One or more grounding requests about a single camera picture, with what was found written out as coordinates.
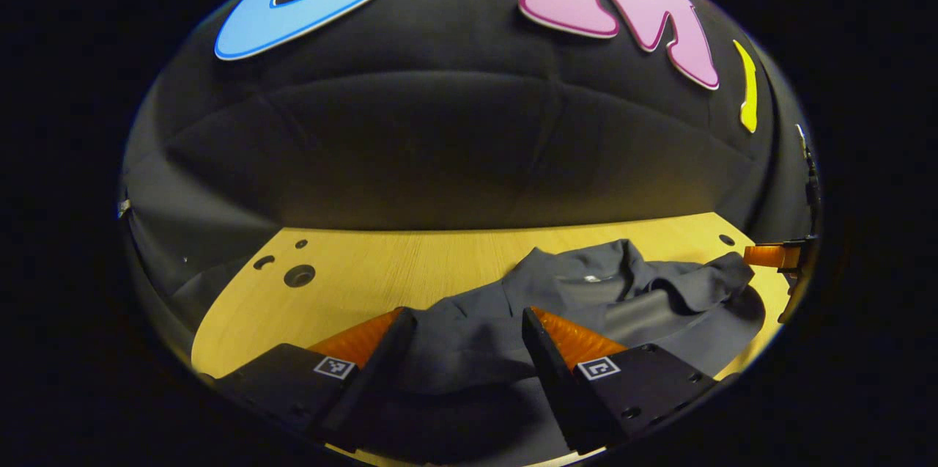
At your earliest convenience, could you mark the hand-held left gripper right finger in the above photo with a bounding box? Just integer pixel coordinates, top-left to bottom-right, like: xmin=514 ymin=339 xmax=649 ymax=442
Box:
xmin=522 ymin=306 xmax=719 ymax=453

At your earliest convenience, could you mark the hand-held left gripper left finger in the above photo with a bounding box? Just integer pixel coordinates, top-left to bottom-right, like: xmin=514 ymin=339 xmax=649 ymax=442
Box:
xmin=213 ymin=307 xmax=418 ymax=453

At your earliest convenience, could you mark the grey button-up shirt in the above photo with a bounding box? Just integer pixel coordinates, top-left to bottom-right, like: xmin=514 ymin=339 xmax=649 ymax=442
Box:
xmin=359 ymin=238 xmax=767 ymax=467

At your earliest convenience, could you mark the black backdrop cloth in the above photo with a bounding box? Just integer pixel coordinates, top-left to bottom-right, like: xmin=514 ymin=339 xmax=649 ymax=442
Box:
xmin=121 ymin=0 xmax=821 ymax=321

